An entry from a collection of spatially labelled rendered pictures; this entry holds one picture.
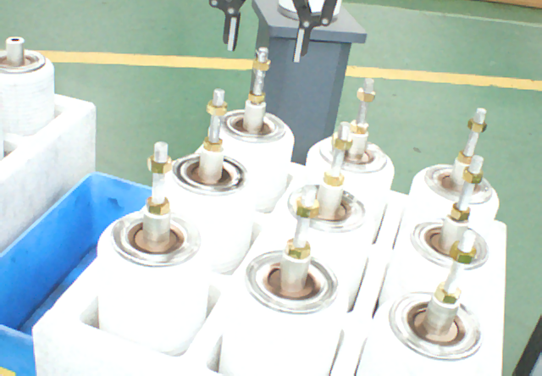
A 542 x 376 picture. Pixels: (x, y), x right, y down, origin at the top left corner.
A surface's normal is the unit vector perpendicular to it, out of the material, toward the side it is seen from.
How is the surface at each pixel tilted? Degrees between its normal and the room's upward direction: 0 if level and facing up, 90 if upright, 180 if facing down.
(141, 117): 0
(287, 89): 90
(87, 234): 88
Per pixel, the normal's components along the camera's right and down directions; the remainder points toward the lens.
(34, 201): 0.96, 0.25
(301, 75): 0.20, 0.53
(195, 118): 0.15, -0.85
